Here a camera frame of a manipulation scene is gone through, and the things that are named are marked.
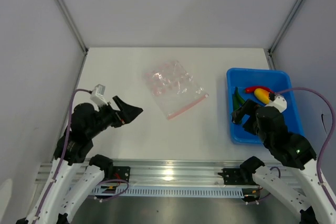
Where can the yellow orange mango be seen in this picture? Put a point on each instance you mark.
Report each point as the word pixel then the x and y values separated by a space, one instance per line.
pixel 262 95

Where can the aluminium mounting rail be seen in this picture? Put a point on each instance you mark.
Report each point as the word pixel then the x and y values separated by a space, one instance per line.
pixel 171 173

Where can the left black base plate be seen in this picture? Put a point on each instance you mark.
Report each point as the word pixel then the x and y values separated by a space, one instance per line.
pixel 121 172

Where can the green chili pepper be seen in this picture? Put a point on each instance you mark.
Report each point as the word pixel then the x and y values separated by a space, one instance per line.
pixel 239 97

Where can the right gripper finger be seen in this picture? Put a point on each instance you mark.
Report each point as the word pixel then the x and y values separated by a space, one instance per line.
pixel 246 109
pixel 249 125

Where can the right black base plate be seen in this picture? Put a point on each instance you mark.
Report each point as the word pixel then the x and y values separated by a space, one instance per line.
pixel 232 176

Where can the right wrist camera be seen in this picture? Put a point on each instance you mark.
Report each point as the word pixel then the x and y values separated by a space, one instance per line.
pixel 277 101

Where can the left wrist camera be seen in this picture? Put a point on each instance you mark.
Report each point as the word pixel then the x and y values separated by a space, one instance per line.
pixel 97 95

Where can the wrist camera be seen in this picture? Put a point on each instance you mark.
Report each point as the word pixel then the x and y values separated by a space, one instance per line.
pixel 277 101
pixel 97 95

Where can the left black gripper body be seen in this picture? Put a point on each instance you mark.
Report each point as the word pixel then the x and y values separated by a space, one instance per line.
pixel 107 116

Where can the clear zip top bag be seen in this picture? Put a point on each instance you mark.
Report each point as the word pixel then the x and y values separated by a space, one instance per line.
pixel 173 88

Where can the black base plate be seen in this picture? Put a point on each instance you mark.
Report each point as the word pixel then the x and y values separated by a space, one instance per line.
pixel 121 172
pixel 232 176

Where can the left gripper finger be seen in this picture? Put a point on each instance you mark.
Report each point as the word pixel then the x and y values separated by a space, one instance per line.
pixel 128 113
pixel 120 104

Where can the red chili pepper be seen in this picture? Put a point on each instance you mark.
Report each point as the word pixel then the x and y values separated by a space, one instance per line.
pixel 253 88

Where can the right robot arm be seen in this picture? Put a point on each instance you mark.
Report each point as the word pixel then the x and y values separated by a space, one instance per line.
pixel 293 151

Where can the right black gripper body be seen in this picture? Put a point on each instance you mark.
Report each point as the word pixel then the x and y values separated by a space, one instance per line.
pixel 252 116

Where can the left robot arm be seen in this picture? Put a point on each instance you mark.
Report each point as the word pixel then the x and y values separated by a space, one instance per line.
pixel 60 200

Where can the blue plastic tray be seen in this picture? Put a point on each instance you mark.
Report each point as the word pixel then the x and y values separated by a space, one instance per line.
pixel 273 79

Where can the slotted cable duct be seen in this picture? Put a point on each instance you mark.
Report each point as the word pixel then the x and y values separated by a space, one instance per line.
pixel 198 192

